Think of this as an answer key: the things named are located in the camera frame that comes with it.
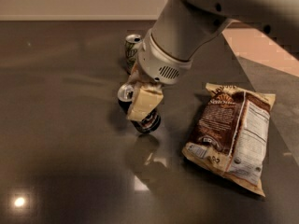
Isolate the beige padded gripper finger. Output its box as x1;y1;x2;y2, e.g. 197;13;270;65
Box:
127;82;164;121

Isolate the brown chip bag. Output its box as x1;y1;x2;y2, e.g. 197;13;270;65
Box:
182;83;276;196

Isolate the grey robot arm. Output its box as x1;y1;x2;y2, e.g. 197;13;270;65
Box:
127;0;299;121

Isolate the dark blue pepsi can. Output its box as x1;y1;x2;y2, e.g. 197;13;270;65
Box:
118;84;161;133

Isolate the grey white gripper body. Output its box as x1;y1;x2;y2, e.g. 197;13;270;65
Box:
137;30;192;85

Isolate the white green soda can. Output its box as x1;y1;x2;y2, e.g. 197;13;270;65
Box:
124;34;142;74

